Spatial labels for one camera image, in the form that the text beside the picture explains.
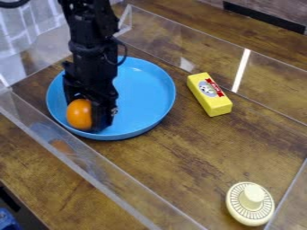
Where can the orange ball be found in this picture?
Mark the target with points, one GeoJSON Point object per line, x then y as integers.
{"type": "Point", "coordinates": [78, 114]}

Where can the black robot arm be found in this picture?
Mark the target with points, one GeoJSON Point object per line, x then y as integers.
{"type": "Point", "coordinates": [91, 21]}

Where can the blue round tray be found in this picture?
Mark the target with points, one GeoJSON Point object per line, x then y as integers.
{"type": "Point", "coordinates": [147, 95]}

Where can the clear acrylic enclosure wall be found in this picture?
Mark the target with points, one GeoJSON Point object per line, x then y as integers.
{"type": "Point", "coordinates": [163, 181]}

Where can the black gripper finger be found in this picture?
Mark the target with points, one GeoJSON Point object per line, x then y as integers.
{"type": "Point", "coordinates": [73, 90]}
{"type": "Point", "coordinates": [103, 110]}

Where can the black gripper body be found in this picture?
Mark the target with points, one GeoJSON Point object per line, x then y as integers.
{"type": "Point", "coordinates": [94, 68]}

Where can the blue object at corner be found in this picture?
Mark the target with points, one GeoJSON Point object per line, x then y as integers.
{"type": "Point", "coordinates": [9, 222]}

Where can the cream round lid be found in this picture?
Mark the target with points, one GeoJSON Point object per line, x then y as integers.
{"type": "Point", "coordinates": [250, 203]}

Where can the yellow butter box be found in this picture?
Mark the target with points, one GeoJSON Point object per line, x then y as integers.
{"type": "Point", "coordinates": [209, 94]}

